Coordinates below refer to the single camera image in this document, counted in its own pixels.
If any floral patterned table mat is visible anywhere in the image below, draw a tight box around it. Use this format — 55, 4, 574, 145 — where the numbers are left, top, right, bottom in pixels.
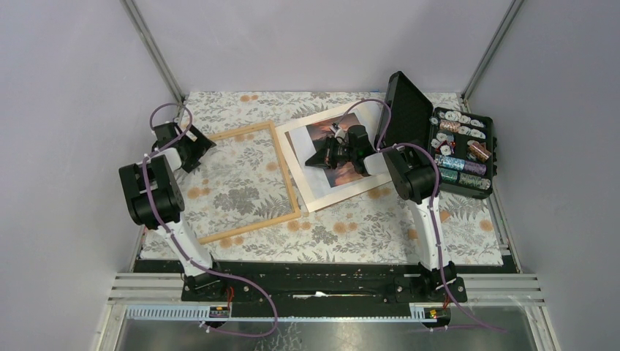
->
139, 91, 504, 266

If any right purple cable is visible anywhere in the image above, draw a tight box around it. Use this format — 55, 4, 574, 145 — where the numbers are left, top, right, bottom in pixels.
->
336, 98, 509, 335

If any small wooden block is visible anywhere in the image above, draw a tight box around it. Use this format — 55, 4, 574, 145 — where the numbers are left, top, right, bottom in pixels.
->
439, 210, 452, 223

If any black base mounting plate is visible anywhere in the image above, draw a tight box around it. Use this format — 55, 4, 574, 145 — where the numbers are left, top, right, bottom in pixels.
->
181, 261, 468, 303

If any cream photo mat board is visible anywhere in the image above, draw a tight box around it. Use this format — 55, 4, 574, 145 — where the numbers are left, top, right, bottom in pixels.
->
276, 99, 391, 212

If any sunset landscape photo print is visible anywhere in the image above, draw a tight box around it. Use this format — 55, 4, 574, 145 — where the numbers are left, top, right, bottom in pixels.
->
279, 107, 387, 203

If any open black chip case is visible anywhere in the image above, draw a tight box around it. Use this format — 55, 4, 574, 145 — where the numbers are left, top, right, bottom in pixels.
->
374, 71, 497, 200

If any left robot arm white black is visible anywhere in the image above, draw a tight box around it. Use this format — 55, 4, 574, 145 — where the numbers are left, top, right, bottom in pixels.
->
118, 122, 227, 301

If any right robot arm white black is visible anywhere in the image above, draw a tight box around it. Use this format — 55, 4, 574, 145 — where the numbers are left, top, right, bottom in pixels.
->
305, 124, 457, 301

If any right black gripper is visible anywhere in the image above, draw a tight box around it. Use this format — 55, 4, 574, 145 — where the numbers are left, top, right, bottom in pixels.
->
306, 136, 358, 170

